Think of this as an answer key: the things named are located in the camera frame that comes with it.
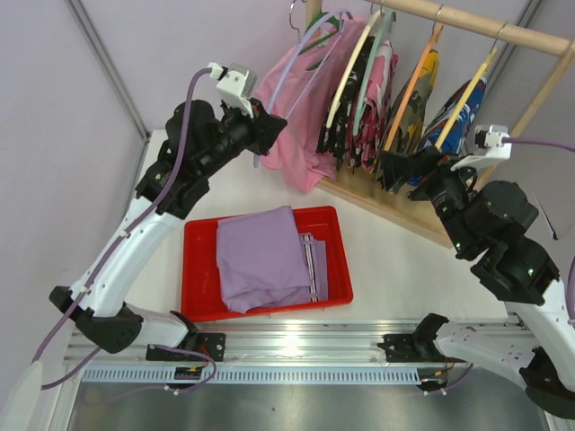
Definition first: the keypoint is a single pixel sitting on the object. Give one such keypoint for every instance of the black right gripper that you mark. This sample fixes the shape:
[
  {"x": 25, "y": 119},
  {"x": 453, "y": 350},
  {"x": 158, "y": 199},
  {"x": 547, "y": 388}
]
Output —
[{"x": 420, "y": 171}]

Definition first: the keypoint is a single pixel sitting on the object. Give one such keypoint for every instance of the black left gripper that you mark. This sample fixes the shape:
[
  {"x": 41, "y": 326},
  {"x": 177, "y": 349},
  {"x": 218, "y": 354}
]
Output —
[{"x": 260, "y": 130}]

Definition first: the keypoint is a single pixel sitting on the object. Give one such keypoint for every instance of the black floral garment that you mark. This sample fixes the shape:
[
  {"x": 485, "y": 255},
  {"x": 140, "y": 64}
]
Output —
[{"x": 333, "y": 140}]

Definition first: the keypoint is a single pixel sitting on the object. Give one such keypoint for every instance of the purple hanger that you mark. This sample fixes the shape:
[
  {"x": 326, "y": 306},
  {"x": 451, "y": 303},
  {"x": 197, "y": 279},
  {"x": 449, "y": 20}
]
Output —
[{"x": 305, "y": 58}]

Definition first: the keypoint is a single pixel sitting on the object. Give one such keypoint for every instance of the cream hanger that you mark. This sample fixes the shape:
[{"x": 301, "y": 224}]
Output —
[{"x": 375, "y": 18}]

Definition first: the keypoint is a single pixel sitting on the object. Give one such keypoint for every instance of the purple trousers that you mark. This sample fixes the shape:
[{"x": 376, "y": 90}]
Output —
[{"x": 265, "y": 262}]

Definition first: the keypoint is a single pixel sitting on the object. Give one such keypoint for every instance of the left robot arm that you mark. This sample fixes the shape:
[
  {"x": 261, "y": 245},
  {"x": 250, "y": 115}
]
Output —
[{"x": 196, "y": 147}]

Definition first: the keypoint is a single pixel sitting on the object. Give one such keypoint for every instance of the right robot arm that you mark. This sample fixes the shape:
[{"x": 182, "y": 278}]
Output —
[{"x": 488, "y": 228}]

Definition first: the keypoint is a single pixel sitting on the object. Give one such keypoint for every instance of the yellow hanger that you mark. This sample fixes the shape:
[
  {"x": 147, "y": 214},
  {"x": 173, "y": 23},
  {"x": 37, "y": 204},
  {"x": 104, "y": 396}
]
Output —
[{"x": 448, "y": 130}]

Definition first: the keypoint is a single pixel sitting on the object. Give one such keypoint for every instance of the orange hanger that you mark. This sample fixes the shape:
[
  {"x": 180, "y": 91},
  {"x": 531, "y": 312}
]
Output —
[{"x": 433, "y": 40}]

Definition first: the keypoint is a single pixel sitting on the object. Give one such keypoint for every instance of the camouflage garment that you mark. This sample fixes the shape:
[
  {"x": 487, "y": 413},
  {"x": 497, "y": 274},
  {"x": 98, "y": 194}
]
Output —
[{"x": 411, "y": 119}]

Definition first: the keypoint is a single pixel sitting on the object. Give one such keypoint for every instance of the pink t-shirt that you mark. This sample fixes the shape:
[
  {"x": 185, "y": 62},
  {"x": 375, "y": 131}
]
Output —
[{"x": 296, "y": 134}]

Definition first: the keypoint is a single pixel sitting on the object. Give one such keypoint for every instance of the pink patterned garment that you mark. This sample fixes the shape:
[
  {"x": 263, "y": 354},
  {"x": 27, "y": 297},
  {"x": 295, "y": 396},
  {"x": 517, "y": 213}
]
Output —
[{"x": 369, "y": 112}]

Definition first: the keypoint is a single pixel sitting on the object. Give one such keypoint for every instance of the wooden clothes rack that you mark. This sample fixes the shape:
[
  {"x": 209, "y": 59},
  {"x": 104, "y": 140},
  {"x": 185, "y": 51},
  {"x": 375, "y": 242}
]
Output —
[{"x": 417, "y": 217}]

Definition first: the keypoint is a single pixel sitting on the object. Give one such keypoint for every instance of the red plastic tray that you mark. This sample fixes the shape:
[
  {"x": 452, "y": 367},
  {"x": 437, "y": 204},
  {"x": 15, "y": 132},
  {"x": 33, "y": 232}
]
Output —
[{"x": 200, "y": 286}]

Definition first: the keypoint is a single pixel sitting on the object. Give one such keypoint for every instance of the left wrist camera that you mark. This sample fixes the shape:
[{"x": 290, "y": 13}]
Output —
[{"x": 234, "y": 84}]

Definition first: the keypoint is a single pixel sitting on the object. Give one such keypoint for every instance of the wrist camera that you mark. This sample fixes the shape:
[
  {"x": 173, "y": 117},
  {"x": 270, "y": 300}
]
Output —
[
  {"x": 234, "y": 84},
  {"x": 491, "y": 139}
]

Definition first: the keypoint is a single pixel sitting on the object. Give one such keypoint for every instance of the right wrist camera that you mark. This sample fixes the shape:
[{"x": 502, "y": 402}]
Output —
[{"x": 491, "y": 139}]

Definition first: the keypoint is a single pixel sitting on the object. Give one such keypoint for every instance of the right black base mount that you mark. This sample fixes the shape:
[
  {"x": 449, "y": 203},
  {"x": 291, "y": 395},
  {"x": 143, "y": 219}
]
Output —
[{"x": 410, "y": 348}]

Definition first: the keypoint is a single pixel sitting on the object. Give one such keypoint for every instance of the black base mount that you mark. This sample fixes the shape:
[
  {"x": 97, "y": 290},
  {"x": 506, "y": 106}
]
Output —
[
  {"x": 206, "y": 343},
  {"x": 410, "y": 348}
]

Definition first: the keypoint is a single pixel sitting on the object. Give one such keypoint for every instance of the aluminium rail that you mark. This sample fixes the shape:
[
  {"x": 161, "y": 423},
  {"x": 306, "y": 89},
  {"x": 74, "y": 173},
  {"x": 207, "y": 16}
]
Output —
[{"x": 299, "y": 342}]

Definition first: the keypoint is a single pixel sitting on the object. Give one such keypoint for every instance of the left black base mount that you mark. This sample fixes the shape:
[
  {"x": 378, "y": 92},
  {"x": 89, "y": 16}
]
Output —
[{"x": 206, "y": 343}]

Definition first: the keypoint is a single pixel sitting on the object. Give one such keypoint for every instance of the white cable duct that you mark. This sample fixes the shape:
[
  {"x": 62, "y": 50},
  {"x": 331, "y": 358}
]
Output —
[{"x": 252, "y": 375}]

